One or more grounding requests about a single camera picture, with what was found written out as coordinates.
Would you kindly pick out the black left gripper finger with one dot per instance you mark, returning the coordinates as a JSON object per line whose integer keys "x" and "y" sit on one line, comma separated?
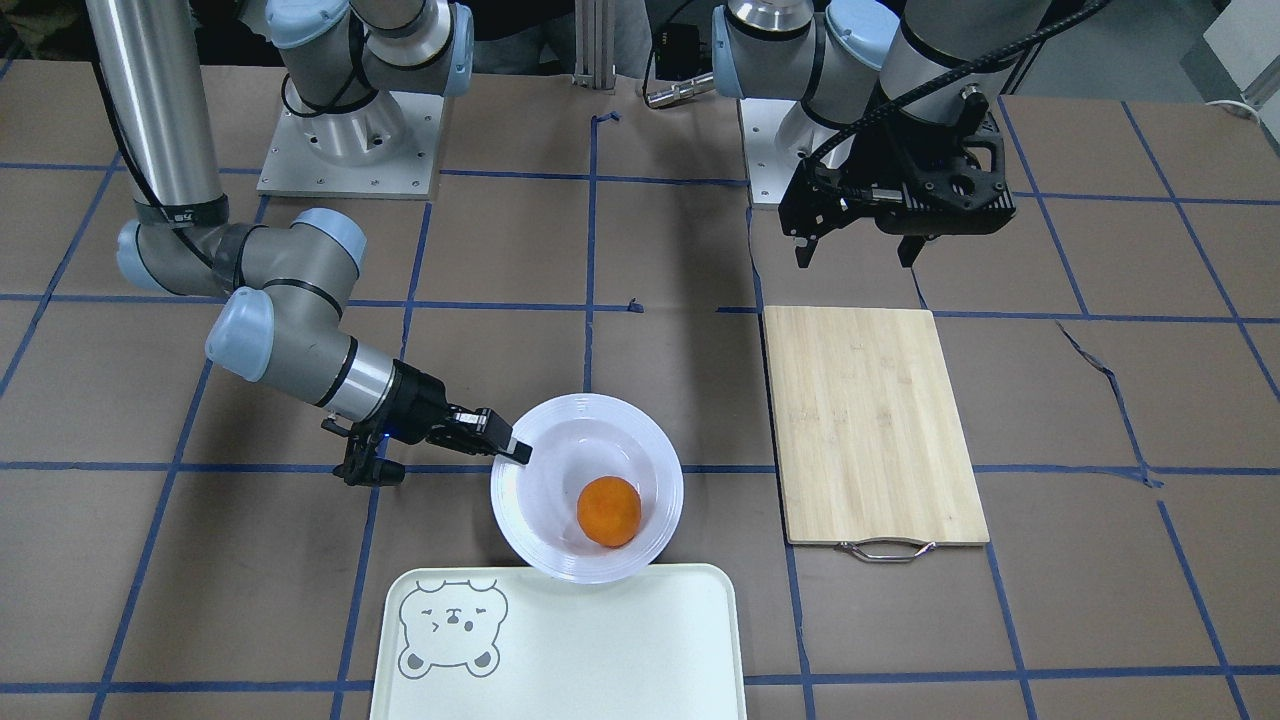
{"x": 805, "y": 247}
{"x": 910, "y": 247}

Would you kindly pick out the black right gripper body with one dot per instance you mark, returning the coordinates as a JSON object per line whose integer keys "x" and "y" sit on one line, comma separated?
{"x": 414, "y": 396}

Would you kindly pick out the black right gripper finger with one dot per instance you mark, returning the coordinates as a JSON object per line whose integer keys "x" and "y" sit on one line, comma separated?
{"x": 374, "y": 472}
{"x": 483, "y": 432}

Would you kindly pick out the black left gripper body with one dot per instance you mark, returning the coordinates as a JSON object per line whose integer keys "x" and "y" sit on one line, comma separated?
{"x": 889, "y": 160}

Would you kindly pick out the white round plate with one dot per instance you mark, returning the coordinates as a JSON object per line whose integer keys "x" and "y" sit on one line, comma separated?
{"x": 576, "y": 439}

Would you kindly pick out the orange fruit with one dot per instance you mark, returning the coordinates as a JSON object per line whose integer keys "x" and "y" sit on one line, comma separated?
{"x": 609, "y": 511}

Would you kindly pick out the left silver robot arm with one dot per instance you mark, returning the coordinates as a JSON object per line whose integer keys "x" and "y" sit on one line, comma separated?
{"x": 852, "y": 63}

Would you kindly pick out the cream tray with bear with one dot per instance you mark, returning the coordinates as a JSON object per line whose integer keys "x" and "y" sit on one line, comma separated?
{"x": 512, "y": 643}

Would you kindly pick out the wooden cutting board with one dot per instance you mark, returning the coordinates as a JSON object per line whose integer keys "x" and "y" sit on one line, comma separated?
{"x": 870, "y": 444}

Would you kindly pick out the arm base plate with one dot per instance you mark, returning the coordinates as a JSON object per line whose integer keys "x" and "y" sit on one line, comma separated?
{"x": 776, "y": 135}
{"x": 387, "y": 150}

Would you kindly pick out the aluminium frame post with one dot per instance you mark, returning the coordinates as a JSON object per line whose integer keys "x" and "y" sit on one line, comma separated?
{"x": 594, "y": 67}

